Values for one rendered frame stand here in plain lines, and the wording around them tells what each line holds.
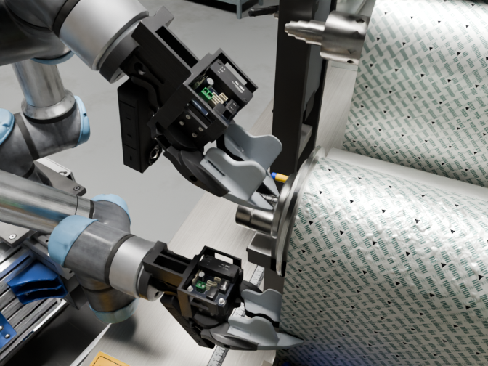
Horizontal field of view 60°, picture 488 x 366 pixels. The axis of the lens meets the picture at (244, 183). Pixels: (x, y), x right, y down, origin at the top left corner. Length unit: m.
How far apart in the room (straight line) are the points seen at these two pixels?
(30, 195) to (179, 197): 1.57
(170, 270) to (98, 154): 2.12
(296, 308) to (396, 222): 0.16
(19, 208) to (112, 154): 1.90
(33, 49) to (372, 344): 0.48
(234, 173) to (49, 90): 0.67
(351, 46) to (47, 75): 0.64
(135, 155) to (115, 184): 1.93
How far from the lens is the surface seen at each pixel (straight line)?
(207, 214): 0.93
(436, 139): 0.59
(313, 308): 0.49
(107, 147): 2.66
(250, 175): 0.40
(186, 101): 0.37
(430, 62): 0.54
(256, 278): 0.83
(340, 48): 0.59
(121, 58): 0.39
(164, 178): 2.37
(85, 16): 0.40
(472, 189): 0.58
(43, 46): 0.52
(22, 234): 1.13
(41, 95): 1.02
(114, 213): 0.77
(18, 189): 0.72
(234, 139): 0.44
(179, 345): 0.77
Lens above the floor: 1.59
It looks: 44 degrees down
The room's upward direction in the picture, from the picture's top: straight up
